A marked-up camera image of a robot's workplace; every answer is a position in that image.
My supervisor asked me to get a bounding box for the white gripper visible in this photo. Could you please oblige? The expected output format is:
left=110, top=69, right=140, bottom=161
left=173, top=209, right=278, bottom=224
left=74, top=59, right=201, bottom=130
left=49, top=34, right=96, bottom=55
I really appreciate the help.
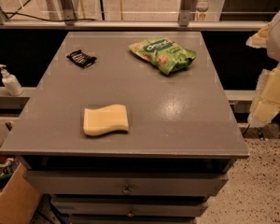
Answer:
left=245, top=10, right=280, bottom=128

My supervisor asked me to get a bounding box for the black snack packet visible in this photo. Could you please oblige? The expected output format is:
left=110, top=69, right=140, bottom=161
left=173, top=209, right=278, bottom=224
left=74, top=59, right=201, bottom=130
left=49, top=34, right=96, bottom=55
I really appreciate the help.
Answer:
left=67, top=49, right=96, bottom=68

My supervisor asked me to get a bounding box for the black cable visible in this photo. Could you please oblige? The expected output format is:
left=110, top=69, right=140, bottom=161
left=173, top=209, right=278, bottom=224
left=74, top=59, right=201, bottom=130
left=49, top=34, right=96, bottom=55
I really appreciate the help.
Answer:
left=3, top=11, right=97, bottom=22

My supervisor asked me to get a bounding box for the yellow sponge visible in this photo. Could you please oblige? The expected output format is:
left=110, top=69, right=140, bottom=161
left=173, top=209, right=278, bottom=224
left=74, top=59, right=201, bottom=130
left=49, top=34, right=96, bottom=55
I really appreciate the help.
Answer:
left=83, top=105, right=129, bottom=136

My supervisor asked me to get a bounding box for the grey drawer cabinet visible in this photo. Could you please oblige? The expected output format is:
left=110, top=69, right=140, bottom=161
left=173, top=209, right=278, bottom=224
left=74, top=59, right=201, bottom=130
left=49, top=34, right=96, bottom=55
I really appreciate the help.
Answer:
left=1, top=32, right=248, bottom=224

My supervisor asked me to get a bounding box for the white pump bottle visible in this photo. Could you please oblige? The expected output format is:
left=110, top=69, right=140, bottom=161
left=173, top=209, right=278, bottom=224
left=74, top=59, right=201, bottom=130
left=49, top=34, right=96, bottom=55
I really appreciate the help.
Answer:
left=0, top=64, right=23, bottom=96

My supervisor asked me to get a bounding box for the cardboard box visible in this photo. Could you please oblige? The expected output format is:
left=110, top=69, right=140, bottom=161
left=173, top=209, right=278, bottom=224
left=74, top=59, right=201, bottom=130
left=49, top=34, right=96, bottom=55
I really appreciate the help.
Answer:
left=0, top=164, right=42, bottom=224

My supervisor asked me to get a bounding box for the metal railing frame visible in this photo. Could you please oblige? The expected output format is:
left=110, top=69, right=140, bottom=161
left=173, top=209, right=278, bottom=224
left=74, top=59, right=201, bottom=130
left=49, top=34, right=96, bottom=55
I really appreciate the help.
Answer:
left=0, top=0, right=280, bottom=31

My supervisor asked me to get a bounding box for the green rice chip bag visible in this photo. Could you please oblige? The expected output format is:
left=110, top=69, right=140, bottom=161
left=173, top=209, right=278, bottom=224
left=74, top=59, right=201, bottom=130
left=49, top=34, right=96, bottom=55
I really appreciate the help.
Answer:
left=129, top=37, right=197, bottom=75

